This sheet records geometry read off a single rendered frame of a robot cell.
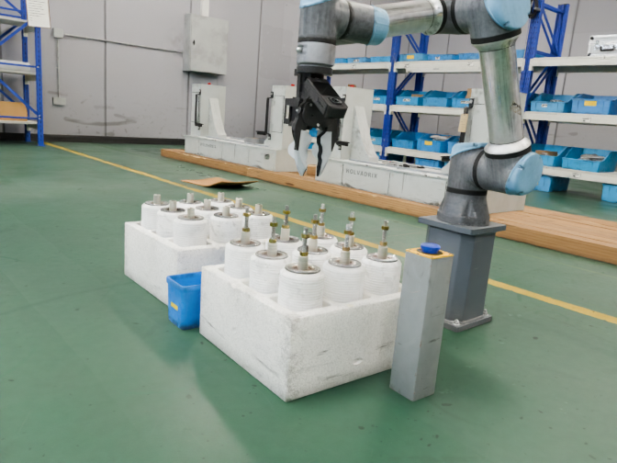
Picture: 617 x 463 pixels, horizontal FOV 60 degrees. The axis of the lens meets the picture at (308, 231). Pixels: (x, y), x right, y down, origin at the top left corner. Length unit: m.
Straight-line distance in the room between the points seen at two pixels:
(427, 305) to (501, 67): 0.62
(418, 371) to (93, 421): 0.63
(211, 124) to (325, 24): 4.73
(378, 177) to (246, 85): 5.27
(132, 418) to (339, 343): 0.43
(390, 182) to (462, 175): 2.09
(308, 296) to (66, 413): 0.50
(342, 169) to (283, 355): 2.95
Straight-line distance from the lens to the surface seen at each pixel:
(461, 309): 1.61
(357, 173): 3.85
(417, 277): 1.11
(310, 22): 1.08
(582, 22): 10.16
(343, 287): 1.17
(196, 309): 1.44
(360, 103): 4.17
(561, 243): 2.97
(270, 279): 1.19
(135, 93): 7.85
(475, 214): 1.58
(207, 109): 5.81
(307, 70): 1.07
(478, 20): 1.39
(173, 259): 1.53
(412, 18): 1.38
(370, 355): 1.24
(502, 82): 1.43
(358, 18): 1.12
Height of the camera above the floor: 0.57
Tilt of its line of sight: 12 degrees down
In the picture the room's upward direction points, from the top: 5 degrees clockwise
